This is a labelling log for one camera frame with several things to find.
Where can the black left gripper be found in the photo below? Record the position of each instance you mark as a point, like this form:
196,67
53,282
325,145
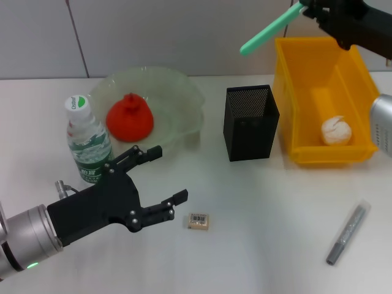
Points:
92,208

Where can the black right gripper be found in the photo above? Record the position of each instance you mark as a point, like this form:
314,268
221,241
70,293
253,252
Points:
364,27

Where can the green white pen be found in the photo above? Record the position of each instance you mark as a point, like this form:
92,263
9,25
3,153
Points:
269,32

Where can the beige eraser with barcode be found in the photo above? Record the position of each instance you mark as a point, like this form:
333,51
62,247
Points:
198,221

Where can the red orange fruit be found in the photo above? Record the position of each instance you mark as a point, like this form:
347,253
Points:
130,119

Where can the clear green-label water bottle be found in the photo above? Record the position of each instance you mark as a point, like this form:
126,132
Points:
87,144

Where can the white paper ball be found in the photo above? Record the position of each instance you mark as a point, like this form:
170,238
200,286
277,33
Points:
336,130

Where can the grey marker pen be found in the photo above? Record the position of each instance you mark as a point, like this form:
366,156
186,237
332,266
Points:
346,232

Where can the green glass fruit plate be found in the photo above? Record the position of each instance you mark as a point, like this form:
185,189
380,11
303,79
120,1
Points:
177,101

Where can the black mesh pen holder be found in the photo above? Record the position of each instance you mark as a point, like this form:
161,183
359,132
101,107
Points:
249,134

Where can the yellow plastic bin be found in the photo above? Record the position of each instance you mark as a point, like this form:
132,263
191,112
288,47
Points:
306,92

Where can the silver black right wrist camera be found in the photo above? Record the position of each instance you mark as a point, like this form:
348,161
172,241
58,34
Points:
382,122

